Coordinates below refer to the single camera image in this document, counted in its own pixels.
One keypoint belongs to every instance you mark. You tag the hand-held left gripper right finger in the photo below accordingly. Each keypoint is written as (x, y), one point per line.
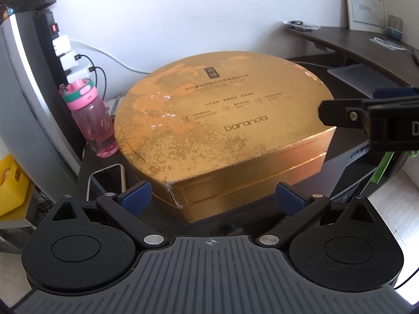
(288, 200)

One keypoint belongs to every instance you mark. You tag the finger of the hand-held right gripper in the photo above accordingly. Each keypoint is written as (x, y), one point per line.
(392, 93)
(340, 113)

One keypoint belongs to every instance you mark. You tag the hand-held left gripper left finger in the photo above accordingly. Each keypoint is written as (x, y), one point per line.
(137, 199)

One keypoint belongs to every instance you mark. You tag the gold round gift box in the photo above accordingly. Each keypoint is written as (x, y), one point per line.
(255, 196)

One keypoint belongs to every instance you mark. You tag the gold round box lid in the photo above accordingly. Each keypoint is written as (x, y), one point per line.
(212, 111)

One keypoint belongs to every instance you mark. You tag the white cased smartphone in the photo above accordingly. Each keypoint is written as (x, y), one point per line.
(108, 180)

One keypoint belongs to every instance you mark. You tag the grey flat tray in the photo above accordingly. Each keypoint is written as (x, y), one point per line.
(350, 77)

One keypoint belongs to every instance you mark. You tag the dark laptop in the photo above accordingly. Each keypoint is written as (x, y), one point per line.
(415, 56)

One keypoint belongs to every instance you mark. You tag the small desk calendar card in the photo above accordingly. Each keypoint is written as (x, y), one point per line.
(395, 27)

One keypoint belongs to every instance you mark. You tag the pink water bottle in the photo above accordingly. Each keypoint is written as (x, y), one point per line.
(95, 121)

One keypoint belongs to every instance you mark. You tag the framed certificate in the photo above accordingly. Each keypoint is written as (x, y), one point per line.
(365, 3)

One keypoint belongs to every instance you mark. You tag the spiral notebook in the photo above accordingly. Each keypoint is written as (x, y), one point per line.
(114, 106)

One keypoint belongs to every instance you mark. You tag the small clutter on glass dish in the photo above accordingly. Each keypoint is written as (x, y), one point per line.
(301, 25)

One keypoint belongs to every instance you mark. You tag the yellow plastic crate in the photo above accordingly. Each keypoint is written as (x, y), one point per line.
(13, 186)

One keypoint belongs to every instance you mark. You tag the black power strip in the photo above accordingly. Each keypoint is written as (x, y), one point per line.
(45, 29)

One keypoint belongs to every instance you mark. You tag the green plastic bracket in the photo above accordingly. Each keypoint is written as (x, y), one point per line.
(381, 166)

